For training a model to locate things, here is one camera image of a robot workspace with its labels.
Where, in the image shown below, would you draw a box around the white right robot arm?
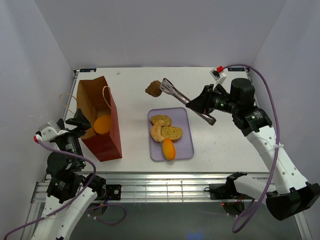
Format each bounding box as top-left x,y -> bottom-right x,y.
186,78 -> 320,221

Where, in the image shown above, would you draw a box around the left blue corner label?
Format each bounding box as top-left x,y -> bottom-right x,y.
79,68 -> 97,73

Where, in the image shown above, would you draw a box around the pale curved bread roll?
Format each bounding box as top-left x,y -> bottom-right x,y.
150,120 -> 165,143

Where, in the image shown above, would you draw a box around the lilac plastic tray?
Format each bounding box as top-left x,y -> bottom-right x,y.
147,107 -> 195,162

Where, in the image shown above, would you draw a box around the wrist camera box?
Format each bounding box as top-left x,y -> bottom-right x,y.
210,66 -> 227,89
33,121 -> 69,143

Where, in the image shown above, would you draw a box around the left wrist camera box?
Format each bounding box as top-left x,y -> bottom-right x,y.
33,121 -> 69,143

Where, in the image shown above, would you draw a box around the right blue corner label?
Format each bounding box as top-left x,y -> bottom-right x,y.
227,67 -> 246,72

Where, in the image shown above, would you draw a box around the dark brown bread chunk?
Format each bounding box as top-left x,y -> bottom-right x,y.
145,80 -> 162,98

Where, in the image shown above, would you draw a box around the red paper bag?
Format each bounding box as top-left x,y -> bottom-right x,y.
75,76 -> 123,162

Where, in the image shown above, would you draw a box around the brown seeded bread slice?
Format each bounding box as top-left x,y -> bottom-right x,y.
161,126 -> 183,143

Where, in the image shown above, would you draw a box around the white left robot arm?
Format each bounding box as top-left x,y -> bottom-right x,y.
32,108 -> 106,240

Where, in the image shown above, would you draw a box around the metal kitchen tongs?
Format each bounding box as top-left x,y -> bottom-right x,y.
159,78 -> 217,126

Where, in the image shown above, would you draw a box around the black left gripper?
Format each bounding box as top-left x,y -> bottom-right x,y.
56,107 -> 92,168

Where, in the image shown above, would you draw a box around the small orange oval bun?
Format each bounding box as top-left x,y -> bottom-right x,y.
162,138 -> 176,161

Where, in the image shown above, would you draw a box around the blue corner label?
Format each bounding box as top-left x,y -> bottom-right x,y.
227,67 -> 246,72
79,68 -> 97,73

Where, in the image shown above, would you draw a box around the aluminium table frame rail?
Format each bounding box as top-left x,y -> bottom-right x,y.
31,172 -> 266,203

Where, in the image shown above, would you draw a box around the large orange bread loaf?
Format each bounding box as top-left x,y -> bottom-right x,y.
93,114 -> 112,135

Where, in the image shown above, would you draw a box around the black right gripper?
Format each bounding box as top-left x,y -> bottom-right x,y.
185,84 -> 239,115

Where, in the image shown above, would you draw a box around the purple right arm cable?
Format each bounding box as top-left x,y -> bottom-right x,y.
222,64 -> 280,233

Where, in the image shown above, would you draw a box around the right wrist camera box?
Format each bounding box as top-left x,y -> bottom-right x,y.
210,66 -> 227,89

